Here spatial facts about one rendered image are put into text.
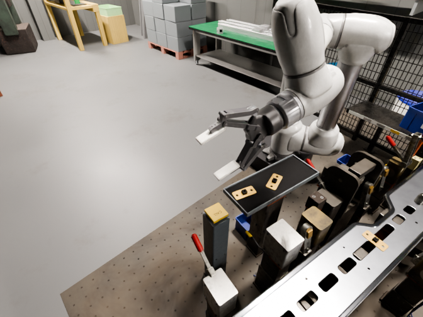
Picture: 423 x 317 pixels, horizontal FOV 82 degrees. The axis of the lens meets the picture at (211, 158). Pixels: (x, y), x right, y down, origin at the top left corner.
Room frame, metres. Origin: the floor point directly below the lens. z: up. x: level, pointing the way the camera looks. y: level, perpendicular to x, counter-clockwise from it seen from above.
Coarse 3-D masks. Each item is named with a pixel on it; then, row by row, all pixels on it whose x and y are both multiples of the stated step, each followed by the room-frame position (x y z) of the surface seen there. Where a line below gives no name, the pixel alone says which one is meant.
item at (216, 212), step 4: (216, 204) 0.55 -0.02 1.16; (208, 208) 0.53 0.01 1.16; (212, 208) 0.53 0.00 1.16; (216, 208) 0.53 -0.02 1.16; (220, 208) 0.53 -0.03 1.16; (208, 212) 0.51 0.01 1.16; (212, 212) 0.51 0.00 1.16; (216, 212) 0.51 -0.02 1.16; (220, 212) 0.51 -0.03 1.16; (224, 212) 0.51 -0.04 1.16; (208, 216) 0.50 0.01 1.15; (212, 216) 0.50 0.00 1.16; (216, 216) 0.50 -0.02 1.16; (220, 216) 0.50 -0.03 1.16; (224, 216) 0.50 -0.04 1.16; (212, 220) 0.48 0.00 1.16; (216, 220) 0.48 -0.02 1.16
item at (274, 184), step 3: (273, 174) 0.69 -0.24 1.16; (276, 174) 0.69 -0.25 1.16; (273, 177) 0.67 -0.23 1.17; (276, 177) 0.68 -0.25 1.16; (279, 177) 0.68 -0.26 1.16; (282, 177) 0.68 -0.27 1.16; (270, 180) 0.66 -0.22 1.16; (273, 180) 0.65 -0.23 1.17; (276, 180) 0.65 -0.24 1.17; (279, 180) 0.66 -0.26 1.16; (270, 183) 0.65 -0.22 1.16; (273, 183) 0.65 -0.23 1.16; (276, 183) 0.65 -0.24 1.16; (267, 186) 0.63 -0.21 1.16; (273, 186) 0.63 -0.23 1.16; (276, 186) 0.63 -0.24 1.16; (273, 189) 0.61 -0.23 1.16
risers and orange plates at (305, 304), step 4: (308, 292) 0.38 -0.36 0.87; (304, 296) 0.33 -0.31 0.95; (308, 296) 0.33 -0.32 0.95; (312, 296) 0.36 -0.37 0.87; (300, 300) 0.32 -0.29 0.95; (304, 300) 0.32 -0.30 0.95; (308, 300) 0.32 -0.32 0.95; (312, 300) 0.35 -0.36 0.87; (316, 300) 0.35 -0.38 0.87; (304, 304) 0.31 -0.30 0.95; (308, 304) 0.31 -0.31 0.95; (304, 308) 0.30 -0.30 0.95
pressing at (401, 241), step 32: (416, 192) 0.75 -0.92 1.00; (352, 224) 0.58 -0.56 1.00; (384, 224) 0.58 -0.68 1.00; (416, 224) 0.58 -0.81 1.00; (320, 256) 0.45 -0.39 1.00; (352, 256) 0.45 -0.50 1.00; (384, 256) 0.45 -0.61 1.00; (288, 288) 0.34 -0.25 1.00; (320, 288) 0.34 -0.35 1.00; (352, 288) 0.34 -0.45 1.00
